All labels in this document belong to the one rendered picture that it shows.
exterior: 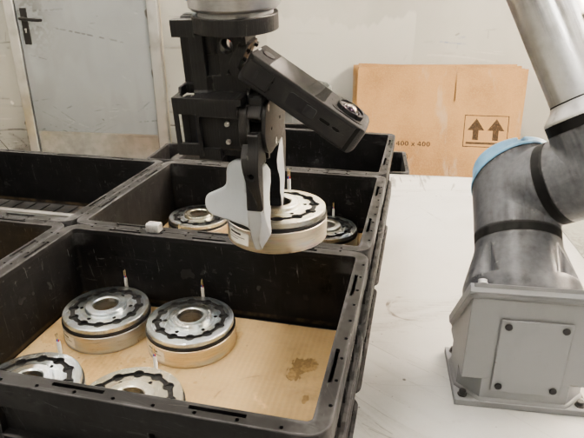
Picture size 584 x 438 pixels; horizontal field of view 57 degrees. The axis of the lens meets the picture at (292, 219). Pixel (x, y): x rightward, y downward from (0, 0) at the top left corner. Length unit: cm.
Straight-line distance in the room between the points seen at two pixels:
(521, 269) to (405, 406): 24
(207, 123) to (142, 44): 349
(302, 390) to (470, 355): 26
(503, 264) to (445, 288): 34
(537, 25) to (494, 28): 297
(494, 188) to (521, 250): 11
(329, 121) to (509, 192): 40
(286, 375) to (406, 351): 31
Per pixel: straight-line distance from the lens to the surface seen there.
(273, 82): 45
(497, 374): 78
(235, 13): 44
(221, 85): 48
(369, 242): 68
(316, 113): 45
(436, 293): 105
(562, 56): 77
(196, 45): 47
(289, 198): 57
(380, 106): 354
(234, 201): 50
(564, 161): 77
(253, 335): 67
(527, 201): 79
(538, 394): 81
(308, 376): 61
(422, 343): 91
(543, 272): 74
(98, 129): 421
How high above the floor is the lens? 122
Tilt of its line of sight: 23 degrees down
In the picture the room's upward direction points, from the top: straight up
